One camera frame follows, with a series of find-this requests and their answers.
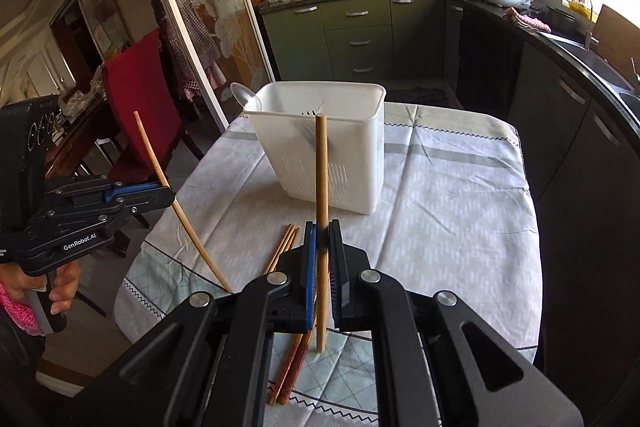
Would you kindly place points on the clear plastic bag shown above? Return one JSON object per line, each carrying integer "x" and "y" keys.
{"x": 82, "y": 94}

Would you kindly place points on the wall poster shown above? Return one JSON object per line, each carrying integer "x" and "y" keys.
{"x": 102, "y": 19}

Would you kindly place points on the steel sink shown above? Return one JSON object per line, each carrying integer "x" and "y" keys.
{"x": 595, "y": 59}

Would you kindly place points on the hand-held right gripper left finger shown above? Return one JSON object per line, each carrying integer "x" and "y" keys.
{"x": 310, "y": 272}

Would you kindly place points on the pink cloth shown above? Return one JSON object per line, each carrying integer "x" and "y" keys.
{"x": 527, "y": 21}

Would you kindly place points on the dark brown chopstick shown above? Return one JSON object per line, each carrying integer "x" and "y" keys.
{"x": 291, "y": 252}

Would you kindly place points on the red covered chair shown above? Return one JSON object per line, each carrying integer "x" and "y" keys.
{"x": 140, "y": 97}

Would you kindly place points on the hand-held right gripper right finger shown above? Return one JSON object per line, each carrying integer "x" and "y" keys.
{"x": 335, "y": 272}

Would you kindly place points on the person's left forearm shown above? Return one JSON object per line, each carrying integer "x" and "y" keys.
{"x": 17, "y": 314}

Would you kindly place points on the person's left hand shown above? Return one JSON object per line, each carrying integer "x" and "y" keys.
{"x": 64, "y": 292}

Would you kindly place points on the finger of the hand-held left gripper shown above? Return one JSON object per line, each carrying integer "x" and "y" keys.
{"x": 80, "y": 186}
{"x": 145, "y": 198}

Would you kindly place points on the metal spoon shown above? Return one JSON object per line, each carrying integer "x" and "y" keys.
{"x": 244, "y": 96}

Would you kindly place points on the light bamboo chopstick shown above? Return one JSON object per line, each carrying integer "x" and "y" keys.
{"x": 150, "y": 157}
{"x": 322, "y": 187}

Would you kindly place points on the green kitchen cabinets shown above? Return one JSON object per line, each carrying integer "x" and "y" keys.
{"x": 350, "y": 32}

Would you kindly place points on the brown board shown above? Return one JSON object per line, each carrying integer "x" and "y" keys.
{"x": 617, "y": 34}

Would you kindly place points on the metal faucet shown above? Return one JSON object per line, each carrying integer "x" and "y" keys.
{"x": 587, "y": 19}

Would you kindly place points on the white plastic utensil holder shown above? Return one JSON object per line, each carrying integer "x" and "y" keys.
{"x": 345, "y": 147}

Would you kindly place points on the patterned grey tablecloth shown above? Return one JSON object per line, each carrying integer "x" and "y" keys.
{"x": 440, "y": 207}

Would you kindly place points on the wooden side table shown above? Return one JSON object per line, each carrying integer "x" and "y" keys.
{"x": 75, "y": 137}

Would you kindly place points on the dark kitchen cabinets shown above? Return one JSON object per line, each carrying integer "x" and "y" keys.
{"x": 575, "y": 182}

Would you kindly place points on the checked hanging apron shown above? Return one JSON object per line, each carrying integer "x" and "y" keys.
{"x": 190, "y": 32}

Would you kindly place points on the etched glass sliding door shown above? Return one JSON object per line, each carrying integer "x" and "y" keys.
{"x": 200, "y": 7}

